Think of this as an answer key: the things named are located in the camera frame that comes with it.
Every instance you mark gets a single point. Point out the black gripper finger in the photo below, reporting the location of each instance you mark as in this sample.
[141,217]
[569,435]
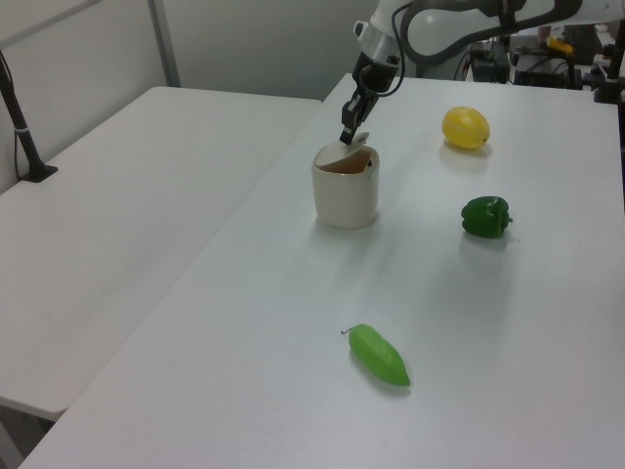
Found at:
[349,119]
[367,107]

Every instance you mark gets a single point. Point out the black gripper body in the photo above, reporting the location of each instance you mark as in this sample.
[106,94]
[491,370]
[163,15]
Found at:
[376,75]

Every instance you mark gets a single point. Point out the cream garbage bin flip lid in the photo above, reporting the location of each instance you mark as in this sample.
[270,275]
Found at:
[334,152]

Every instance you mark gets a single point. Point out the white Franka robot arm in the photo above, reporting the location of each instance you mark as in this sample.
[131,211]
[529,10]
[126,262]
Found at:
[439,29]

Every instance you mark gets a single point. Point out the white ceramic cup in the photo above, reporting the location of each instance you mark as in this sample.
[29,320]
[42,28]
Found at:
[344,195]

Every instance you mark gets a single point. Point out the yellow striped toy melon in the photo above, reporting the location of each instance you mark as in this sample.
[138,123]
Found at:
[464,127]

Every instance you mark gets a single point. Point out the dark electronics device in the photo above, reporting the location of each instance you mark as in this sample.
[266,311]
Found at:
[490,63]

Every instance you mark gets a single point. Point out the dark green toy bell pepper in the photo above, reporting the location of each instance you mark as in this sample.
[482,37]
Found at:
[483,217]

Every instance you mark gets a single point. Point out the black equipment box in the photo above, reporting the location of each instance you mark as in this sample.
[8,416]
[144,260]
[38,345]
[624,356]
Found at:
[542,68]

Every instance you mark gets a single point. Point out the yellow tool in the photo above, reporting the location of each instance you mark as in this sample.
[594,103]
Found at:
[560,45]

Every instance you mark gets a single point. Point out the black clamp stand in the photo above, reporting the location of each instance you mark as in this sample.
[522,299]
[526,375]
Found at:
[610,73]

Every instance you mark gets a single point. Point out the light green chili pepper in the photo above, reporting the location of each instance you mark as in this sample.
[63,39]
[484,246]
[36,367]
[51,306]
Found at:
[376,354]

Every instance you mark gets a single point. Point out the grey metal wall post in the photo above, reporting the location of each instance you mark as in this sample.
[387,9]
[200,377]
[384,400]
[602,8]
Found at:
[165,44]

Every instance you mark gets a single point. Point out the black camera pole with base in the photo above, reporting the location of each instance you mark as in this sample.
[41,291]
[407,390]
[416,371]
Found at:
[22,134]

